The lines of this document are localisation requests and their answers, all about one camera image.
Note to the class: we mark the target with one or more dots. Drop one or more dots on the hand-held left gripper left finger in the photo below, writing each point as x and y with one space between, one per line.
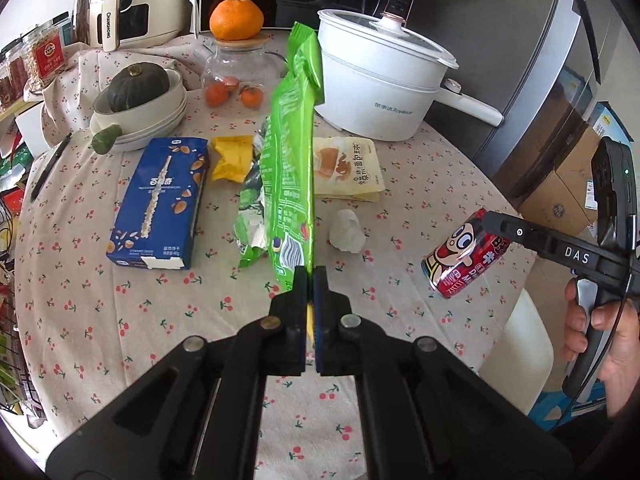
300 325

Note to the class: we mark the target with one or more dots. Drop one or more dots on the crumpled white tissue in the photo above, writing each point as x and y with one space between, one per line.
347 232

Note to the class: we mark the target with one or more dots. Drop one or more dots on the beige bread packet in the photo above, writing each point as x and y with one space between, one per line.
350 170

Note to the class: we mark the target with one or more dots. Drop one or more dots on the dark green pumpkin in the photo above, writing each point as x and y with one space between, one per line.
135 87

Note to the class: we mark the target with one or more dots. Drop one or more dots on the black pen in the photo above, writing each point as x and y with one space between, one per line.
50 167

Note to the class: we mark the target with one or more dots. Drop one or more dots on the small tangerine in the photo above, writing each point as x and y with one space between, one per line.
251 96
217 95

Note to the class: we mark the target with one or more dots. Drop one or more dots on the glass storage jar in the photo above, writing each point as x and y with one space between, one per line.
11 77

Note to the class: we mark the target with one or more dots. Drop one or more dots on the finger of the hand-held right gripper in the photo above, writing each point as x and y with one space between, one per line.
520 234

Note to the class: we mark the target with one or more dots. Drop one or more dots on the blue plastic object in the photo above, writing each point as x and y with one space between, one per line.
555 405

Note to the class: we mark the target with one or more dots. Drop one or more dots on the person's right hand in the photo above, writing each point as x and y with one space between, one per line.
622 345

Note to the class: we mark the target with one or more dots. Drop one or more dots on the red drink can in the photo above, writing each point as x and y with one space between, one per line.
450 270

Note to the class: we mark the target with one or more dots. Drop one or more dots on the blue and white box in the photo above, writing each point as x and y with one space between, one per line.
610 122

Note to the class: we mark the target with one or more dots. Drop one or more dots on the green snack bag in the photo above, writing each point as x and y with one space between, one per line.
292 170

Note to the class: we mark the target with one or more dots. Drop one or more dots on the white electric cooking pot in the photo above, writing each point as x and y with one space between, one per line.
370 90

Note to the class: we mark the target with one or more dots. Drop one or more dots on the blue snack box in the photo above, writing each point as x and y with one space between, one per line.
150 210

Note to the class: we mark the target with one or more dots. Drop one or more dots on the cherry print tablecloth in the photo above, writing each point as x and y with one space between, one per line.
150 320

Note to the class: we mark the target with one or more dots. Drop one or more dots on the glass vase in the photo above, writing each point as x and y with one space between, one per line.
82 7

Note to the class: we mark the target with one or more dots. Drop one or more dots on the glass jar with wooden lid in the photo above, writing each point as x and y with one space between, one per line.
225 62

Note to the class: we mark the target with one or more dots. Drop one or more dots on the grey refrigerator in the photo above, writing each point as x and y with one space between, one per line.
525 60

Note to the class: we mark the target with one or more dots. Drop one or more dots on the large orange with stem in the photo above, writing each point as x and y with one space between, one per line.
235 20

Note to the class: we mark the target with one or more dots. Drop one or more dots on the glass jar with red label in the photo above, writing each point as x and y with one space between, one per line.
46 57

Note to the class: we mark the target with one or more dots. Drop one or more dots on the yellow wrapper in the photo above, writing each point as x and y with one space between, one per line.
230 157

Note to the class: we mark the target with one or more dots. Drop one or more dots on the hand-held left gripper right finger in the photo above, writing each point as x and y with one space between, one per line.
322 330

